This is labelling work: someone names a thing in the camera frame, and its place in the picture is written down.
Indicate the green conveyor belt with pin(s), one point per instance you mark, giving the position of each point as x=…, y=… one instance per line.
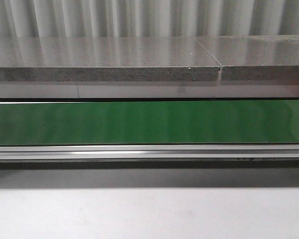
x=156, y=122

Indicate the grey speckled stone countertop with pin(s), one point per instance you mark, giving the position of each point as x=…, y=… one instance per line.
x=150, y=59

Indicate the white corrugated curtain backdrop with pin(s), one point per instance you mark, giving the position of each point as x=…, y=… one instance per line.
x=135, y=18

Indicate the aluminium conveyor frame rail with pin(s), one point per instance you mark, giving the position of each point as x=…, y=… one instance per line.
x=149, y=153

